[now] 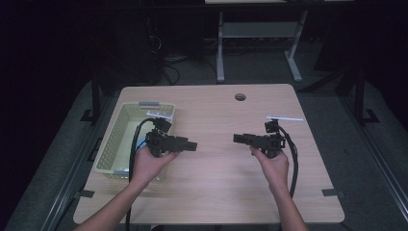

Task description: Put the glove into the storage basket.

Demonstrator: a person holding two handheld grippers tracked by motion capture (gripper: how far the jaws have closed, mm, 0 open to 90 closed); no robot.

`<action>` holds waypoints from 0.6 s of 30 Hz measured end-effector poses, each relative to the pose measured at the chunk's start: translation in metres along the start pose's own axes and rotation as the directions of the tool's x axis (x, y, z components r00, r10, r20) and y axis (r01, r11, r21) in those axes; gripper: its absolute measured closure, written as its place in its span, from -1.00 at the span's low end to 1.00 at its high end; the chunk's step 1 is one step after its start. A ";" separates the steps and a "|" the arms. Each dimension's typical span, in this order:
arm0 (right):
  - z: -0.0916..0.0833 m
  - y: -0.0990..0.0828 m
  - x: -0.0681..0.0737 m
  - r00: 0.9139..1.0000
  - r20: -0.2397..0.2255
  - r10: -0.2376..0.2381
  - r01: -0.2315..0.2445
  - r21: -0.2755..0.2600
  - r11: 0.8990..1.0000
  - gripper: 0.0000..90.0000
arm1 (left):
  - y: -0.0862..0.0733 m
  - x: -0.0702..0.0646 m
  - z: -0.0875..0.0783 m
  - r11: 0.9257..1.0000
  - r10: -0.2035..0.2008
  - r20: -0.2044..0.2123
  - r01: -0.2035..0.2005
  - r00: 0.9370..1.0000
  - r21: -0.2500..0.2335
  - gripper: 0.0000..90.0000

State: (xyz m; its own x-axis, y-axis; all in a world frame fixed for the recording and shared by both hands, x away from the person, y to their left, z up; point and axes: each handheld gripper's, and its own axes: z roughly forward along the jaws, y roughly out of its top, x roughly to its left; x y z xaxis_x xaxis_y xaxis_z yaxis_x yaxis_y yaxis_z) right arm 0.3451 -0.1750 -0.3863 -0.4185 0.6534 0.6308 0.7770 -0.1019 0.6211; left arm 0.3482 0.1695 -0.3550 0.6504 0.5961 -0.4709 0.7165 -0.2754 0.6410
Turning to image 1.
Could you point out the grey metal desk frame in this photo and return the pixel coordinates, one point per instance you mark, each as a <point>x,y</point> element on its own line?
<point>256,29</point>

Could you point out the pale green plastic basket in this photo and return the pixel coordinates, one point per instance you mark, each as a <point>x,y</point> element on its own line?
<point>122,128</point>

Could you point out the person's left hand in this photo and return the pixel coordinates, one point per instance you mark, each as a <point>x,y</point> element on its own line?
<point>147,170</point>

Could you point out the black tape strip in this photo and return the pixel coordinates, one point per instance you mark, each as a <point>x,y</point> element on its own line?
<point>332,192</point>
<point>86,193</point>

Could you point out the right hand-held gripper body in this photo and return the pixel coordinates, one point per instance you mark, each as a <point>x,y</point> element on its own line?
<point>271,142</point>

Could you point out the black metal stand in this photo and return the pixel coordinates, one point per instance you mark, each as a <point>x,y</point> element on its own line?
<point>361,96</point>
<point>95,96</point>

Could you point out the person's right hand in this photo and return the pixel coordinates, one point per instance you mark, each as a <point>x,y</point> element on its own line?
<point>275,173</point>

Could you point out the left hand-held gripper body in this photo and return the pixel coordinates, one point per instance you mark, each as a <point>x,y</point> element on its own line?
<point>160,142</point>

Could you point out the aluminium rail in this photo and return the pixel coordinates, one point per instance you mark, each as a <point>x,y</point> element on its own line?
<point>69,179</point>
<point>381,173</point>

